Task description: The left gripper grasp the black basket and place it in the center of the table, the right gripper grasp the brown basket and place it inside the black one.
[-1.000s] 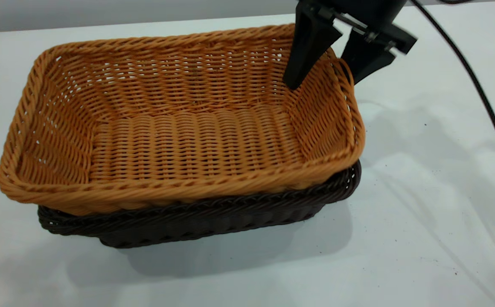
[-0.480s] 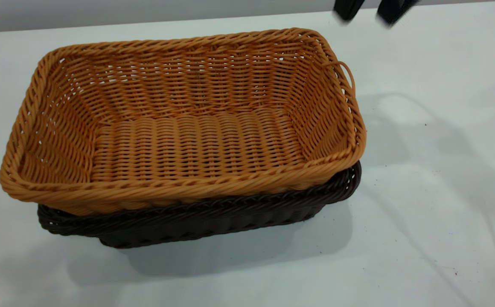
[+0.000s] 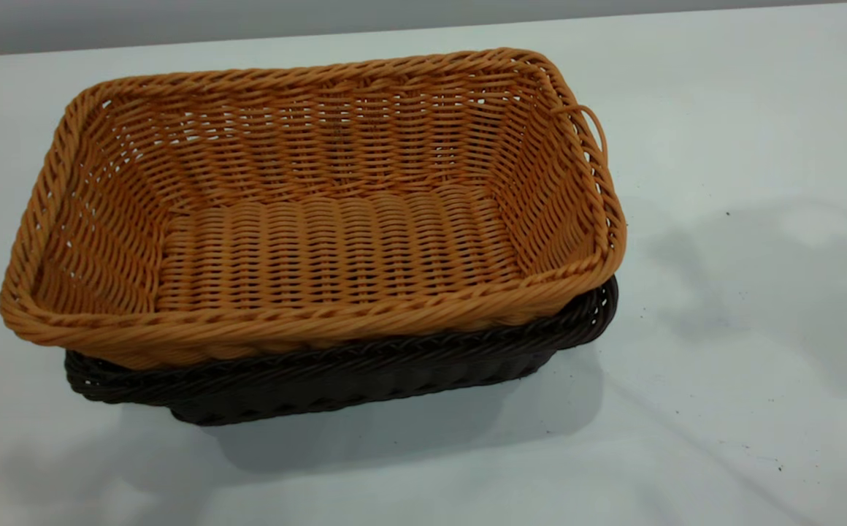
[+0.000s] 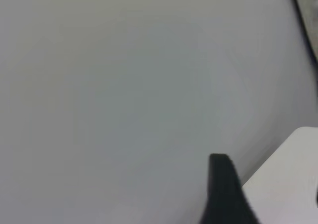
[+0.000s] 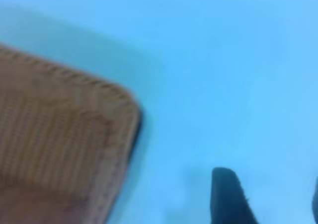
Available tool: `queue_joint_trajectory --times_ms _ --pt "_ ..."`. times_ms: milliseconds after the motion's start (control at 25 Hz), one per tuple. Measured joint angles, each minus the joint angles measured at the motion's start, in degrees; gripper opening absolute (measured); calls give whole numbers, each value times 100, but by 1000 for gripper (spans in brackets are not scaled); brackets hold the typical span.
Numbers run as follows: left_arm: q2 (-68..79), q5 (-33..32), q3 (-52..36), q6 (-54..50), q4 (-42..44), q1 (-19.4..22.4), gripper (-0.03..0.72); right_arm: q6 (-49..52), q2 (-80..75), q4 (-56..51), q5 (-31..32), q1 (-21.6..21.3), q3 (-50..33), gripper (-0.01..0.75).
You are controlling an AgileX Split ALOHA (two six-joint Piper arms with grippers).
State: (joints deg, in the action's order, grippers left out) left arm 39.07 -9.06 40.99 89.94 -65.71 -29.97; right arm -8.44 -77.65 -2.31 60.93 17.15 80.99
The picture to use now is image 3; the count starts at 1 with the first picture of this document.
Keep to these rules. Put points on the orange wicker basket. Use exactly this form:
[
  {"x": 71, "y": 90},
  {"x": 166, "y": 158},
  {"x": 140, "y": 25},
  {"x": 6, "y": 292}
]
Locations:
[{"x": 321, "y": 241}]

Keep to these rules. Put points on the black wicker basket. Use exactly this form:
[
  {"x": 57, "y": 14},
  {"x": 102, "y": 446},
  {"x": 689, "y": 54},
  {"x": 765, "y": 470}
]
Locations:
[{"x": 321, "y": 387}]

